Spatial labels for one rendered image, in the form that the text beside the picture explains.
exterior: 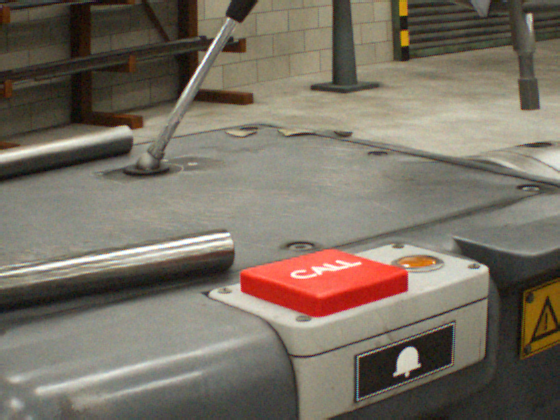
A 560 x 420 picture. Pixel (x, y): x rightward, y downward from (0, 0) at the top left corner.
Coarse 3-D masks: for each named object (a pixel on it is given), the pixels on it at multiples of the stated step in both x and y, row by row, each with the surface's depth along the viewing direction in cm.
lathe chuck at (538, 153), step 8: (528, 144) 111; (544, 144) 110; (552, 144) 109; (512, 152) 106; (520, 152) 105; (528, 152) 105; (536, 152) 106; (544, 152) 106; (552, 152) 106; (544, 160) 103; (552, 160) 104
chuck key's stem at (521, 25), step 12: (516, 0) 106; (516, 12) 107; (516, 24) 107; (528, 24) 107; (516, 36) 107; (528, 36) 107; (516, 48) 107; (528, 48) 107; (528, 60) 108; (528, 72) 108; (528, 84) 108; (528, 96) 108; (528, 108) 108; (540, 108) 109
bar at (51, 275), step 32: (64, 256) 62; (96, 256) 63; (128, 256) 64; (160, 256) 65; (192, 256) 65; (224, 256) 66; (0, 288) 60; (32, 288) 61; (64, 288) 62; (96, 288) 63
